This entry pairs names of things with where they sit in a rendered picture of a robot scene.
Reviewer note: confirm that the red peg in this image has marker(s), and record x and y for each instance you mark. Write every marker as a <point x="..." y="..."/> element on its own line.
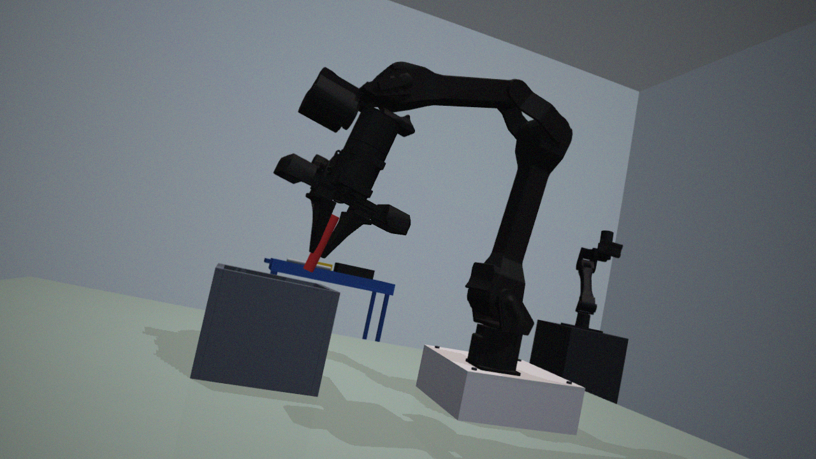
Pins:
<point x="314" y="257"/>

